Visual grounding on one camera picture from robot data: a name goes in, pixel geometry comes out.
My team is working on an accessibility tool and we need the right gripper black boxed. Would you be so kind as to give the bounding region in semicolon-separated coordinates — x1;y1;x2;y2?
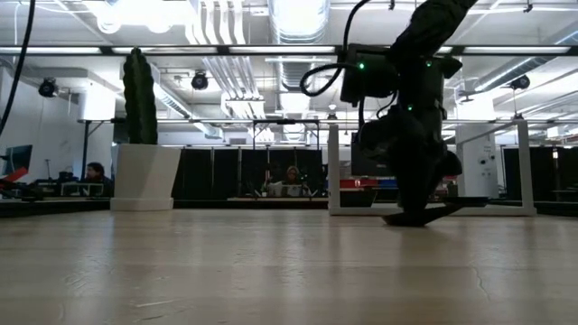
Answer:
355;107;464;214

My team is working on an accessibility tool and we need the red storage bin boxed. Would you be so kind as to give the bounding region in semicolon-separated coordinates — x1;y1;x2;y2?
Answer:
340;178;378;190

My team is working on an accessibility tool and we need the white pillar with outlets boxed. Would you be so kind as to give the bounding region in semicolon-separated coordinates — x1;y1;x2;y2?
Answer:
454;124;499;199

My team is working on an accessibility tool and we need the white perforated metal rack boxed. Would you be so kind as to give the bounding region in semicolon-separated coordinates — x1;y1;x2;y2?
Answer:
327;119;538;218

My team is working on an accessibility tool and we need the person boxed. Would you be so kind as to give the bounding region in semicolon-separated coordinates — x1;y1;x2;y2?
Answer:
83;161;114;198
266;164;317;199

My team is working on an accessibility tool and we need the black partition screen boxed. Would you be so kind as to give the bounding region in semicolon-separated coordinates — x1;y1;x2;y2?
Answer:
173;147;326;200
502;146;578;202

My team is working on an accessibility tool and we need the black ceiling spotlight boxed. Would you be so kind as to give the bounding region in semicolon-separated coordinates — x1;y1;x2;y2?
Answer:
191;70;210;91
38;77;59;99
509;74;532;91

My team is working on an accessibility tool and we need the white LED light bar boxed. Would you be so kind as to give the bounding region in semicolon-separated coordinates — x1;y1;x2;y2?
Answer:
0;46;103;55
111;46;218;55
464;45;571;55
228;45;336;54

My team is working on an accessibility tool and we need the white hexagonal planter pot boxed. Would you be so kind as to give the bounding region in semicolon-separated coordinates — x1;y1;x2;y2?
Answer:
109;143;182;212

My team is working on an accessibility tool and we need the green cactus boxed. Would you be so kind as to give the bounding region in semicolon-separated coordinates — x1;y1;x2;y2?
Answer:
122;47;159;145

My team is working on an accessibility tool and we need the computer monitor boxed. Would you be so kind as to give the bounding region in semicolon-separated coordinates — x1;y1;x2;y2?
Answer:
0;144;34;178

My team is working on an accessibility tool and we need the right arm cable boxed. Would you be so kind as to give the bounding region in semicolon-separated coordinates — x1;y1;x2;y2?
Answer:
299;0;372;98

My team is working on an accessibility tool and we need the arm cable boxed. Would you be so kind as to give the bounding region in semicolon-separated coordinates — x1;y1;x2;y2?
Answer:
0;0;37;136
299;0;372;98

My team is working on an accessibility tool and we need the silver ceiling air duct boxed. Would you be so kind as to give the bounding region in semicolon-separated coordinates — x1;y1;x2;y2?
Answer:
269;0;331;45

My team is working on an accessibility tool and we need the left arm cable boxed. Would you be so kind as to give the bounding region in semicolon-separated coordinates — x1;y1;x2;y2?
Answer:
0;0;37;136

